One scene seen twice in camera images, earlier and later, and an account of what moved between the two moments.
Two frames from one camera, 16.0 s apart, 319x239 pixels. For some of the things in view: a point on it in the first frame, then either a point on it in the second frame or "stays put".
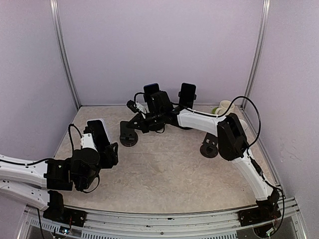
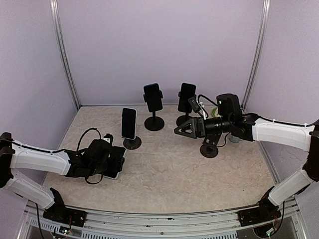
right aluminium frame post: (261, 50) stays put
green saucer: (214, 110) stays put
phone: (99, 133) -> (128, 123)
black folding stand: (209, 148) stays put
